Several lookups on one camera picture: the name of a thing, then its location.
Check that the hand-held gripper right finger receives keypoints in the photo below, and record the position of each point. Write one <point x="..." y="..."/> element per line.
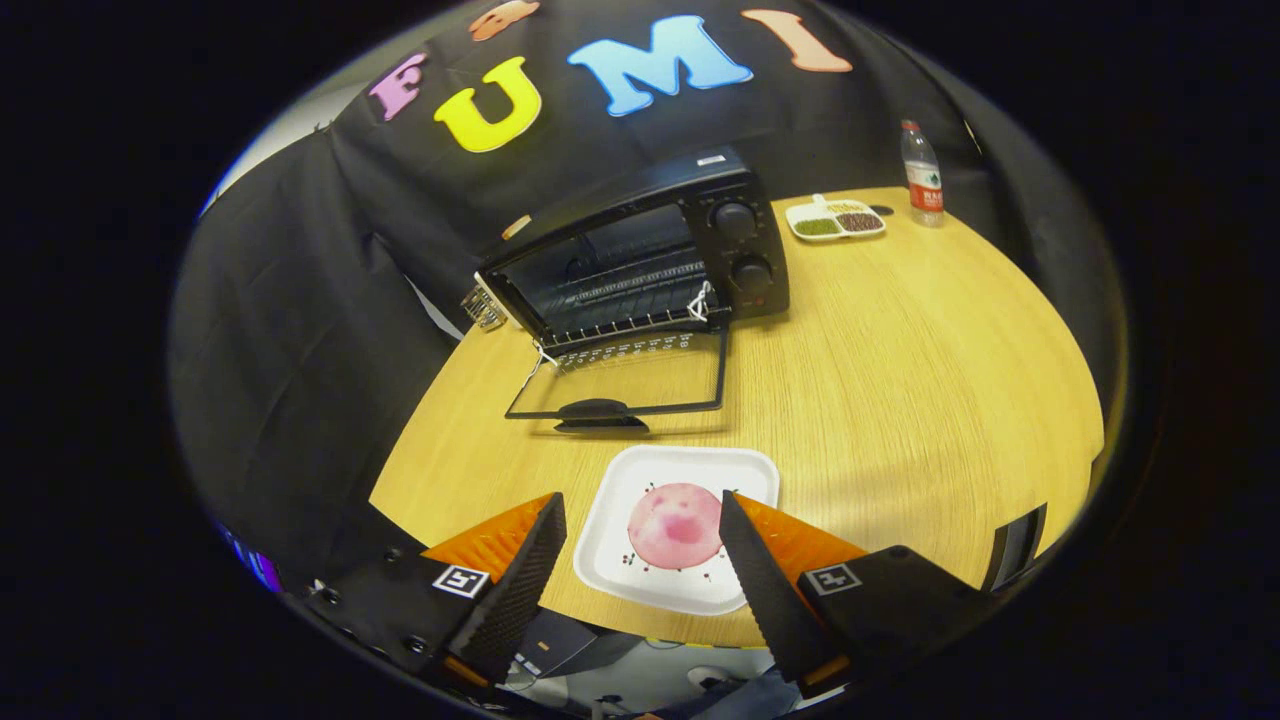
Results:
<point x="765" y="590"/>

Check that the pink ham slice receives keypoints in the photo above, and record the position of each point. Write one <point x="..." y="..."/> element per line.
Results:
<point x="670" y="525"/>

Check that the clear bottle red label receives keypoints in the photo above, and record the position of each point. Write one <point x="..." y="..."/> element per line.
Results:
<point x="923" y="180"/>

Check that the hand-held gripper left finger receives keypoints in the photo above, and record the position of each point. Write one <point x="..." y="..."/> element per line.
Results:
<point x="520" y="590"/>

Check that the white square food plate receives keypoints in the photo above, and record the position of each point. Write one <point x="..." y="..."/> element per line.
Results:
<point x="640" y="470"/>

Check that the dark grey flat box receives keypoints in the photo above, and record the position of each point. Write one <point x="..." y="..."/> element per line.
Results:
<point x="555" y="640"/>

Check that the black toaster oven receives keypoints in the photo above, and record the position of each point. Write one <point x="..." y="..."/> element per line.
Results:
<point x="700" y="190"/>

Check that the white divided bean dish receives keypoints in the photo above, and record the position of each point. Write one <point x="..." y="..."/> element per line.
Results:
<point x="835" y="220"/>

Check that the toasted bread slice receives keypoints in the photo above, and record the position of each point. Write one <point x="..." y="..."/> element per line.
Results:
<point x="516" y="227"/>

